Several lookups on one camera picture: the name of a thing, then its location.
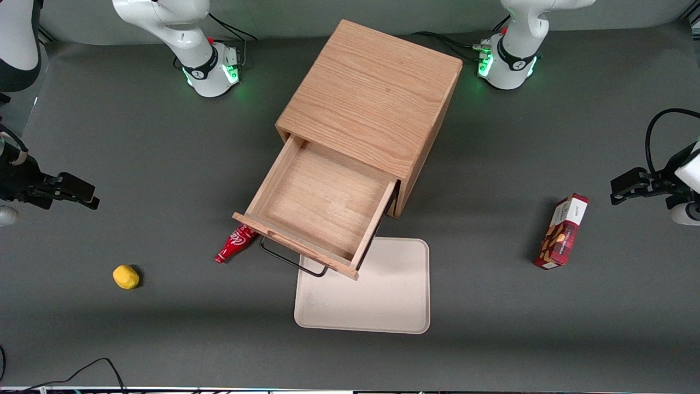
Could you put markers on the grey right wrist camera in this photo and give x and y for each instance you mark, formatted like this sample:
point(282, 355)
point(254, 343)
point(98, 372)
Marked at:
point(6, 216)

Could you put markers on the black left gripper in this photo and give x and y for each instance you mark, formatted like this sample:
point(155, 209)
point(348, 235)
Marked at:
point(659, 183)

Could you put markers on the oak wooden drawer cabinet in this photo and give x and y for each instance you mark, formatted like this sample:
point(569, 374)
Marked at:
point(372, 93)

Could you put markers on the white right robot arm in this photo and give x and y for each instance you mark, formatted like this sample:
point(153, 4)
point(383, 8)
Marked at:
point(180, 38)

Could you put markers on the yellow lemon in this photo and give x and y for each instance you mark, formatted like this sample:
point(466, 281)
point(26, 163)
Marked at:
point(126, 277)

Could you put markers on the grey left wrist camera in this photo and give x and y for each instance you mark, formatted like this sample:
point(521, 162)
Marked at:
point(686, 213)

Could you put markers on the red snack box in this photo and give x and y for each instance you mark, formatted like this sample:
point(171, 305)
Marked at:
point(562, 232)

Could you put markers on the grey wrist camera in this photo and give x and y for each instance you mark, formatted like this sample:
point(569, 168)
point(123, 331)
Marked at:
point(6, 216)
point(686, 213)

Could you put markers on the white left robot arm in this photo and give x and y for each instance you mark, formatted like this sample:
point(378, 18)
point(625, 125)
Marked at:
point(519, 33)

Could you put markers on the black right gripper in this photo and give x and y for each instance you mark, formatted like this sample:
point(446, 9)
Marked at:
point(16, 178)

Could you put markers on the beige rectangular tray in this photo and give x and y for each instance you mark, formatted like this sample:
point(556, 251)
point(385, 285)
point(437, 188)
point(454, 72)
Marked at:
point(394, 295)

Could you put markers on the red cola bottle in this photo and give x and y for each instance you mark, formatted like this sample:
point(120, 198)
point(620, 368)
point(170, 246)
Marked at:
point(235, 245)

